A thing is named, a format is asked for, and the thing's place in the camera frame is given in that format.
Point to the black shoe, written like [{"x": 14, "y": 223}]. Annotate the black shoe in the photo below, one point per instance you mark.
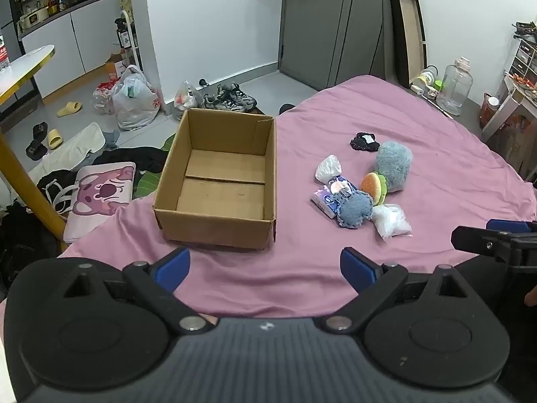
[{"x": 288, "y": 108}]

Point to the small black floor object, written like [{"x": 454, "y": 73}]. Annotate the small black floor object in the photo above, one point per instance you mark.
[{"x": 204, "y": 82}]

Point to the green cartoon floor rug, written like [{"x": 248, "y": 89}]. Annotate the green cartoon floor rug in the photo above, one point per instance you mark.
[{"x": 147, "y": 180}]

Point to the burger plush toy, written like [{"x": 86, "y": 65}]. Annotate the burger plush toy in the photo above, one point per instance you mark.
[{"x": 373, "y": 188}]

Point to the blue white tissue pack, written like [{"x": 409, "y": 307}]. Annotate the blue white tissue pack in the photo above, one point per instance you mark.
[{"x": 325, "y": 201}]

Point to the black spray bottle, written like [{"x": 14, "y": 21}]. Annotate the black spray bottle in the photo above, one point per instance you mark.
[{"x": 122, "y": 35}]

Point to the yellow table leg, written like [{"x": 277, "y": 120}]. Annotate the yellow table leg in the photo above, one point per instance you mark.
[{"x": 25, "y": 184}]

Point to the white floor towel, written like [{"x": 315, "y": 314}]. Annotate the white floor towel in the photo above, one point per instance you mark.
[{"x": 79, "y": 142}]

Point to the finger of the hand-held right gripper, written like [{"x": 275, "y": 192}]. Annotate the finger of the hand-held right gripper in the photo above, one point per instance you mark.
[
  {"x": 478, "y": 237},
  {"x": 507, "y": 225}
]

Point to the grey wardrobe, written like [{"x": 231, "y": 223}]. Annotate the grey wardrobe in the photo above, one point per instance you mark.
[{"x": 335, "y": 21}]

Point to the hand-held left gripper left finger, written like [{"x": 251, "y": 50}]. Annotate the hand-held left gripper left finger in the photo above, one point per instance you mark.
[{"x": 172, "y": 269}]

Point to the small drawer organizer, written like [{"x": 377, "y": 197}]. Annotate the small drawer organizer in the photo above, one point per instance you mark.
[{"x": 524, "y": 61}]

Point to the green cup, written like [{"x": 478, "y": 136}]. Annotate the green cup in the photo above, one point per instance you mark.
[{"x": 439, "y": 85}]

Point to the grey fluffy plush ball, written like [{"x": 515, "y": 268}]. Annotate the grey fluffy plush ball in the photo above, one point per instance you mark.
[{"x": 393, "y": 166}]

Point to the black framed board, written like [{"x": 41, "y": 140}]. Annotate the black framed board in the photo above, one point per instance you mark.
[{"x": 409, "y": 37}]

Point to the light wooden side desk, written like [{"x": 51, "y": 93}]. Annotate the light wooden side desk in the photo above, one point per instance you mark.
[{"x": 516, "y": 130}]

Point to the grey sneaker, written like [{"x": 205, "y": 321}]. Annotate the grey sneaker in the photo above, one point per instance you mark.
[{"x": 241, "y": 96}]

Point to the clear bag with red contents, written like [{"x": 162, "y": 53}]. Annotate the clear bag with red contents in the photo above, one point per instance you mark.
[{"x": 103, "y": 98}]

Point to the small blue knitted plush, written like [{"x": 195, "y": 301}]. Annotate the small blue knitted plush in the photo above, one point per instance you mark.
[{"x": 354, "y": 210}]

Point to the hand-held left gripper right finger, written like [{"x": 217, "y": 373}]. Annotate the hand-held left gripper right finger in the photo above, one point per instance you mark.
[{"x": 356, "y": 269}]

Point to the pink bed sheet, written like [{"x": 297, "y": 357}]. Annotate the pink bed sheet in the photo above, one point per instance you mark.
[{"x": 335, "y": 109}]

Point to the pink bear cushion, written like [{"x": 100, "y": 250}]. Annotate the pink bear cushion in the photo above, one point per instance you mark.
[{"x": 103, "y": 195}]

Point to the water bottle with red label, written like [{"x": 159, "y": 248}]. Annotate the water bottle with red label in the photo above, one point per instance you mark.
[{"x": 3, "y": 54}]

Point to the black clothing pile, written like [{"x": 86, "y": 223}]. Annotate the black clothing pile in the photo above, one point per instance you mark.
[{"x": 134, "y": 157}]

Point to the white table with yellow edge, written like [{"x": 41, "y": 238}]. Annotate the white table with yellow edge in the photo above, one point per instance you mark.
[{"x": 21, "y": 69}]

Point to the white metal rack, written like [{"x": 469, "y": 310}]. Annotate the white metal rack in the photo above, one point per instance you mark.
[{"x": 135, "y": 42}]

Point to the white floor cabinet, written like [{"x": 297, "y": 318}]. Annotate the white floor cabinet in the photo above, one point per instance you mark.
[{"x": 84, "y": 37}]

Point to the cardboard box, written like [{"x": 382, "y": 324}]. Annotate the cardboard box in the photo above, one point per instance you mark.
[{"x": 218, "y": 184}]

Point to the black cloth with white label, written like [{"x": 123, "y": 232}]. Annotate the black cloth with white label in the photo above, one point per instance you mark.
[{"x": 360, "y": 142}]

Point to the person's right hand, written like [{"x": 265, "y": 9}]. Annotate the person's right hand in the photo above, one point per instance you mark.
[{"x": 532, "y": 297}]

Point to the small cardboard carton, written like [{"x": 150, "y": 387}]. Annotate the small cardboard carton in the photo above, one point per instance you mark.
[{"x": 114, "y": 67}]

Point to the small clear bag with red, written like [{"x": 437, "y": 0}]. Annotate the small clear bag with red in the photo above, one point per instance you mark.
[{"x": 186, "y": 97}]

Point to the white rice cooker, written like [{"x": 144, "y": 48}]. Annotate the white rice cooker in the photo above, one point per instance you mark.
[{"x": 33, "y": 19}]

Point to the large clear water jug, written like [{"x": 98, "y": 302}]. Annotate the large clear water jug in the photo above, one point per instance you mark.
[{"x": 455, "y": 88}]

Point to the large white shopping bag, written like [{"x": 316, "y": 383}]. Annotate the large white shopping bag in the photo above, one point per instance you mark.
[{"x": 134, "y": 105}]

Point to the white jar with yellow label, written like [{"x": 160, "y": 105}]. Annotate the white jar with yellow label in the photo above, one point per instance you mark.
[{"x": 424, "y": 76}]

